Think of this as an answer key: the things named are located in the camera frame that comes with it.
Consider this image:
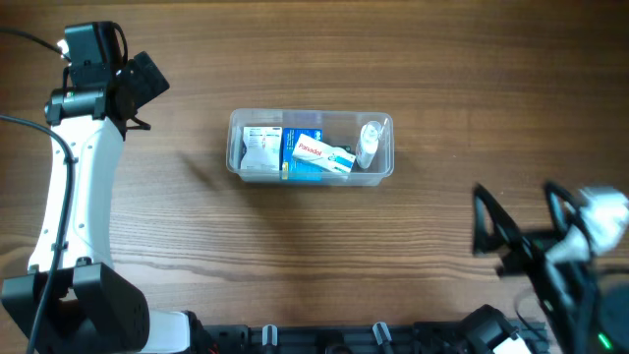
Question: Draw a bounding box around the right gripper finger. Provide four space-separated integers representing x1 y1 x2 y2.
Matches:
472 184 522 255
543 181 588 236

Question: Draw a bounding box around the white dropper bottle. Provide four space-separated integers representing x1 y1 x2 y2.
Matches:
356 121 382 169

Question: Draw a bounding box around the clear plastic container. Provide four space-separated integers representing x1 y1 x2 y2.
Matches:
226 108 394 186

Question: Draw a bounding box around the white medicine box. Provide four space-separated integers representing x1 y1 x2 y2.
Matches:
241 127 282 171

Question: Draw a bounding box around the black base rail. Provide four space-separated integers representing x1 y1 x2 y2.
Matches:
191 322 548 354

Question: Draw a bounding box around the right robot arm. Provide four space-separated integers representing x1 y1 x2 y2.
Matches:
472 181 628 353

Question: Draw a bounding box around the blue medicine box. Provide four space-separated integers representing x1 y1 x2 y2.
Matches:
280 128 322 182

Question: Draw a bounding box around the white Panadol box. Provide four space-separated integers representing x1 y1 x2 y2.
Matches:
293 134 356 173

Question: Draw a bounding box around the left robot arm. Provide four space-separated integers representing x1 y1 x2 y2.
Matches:
1 52 195 353

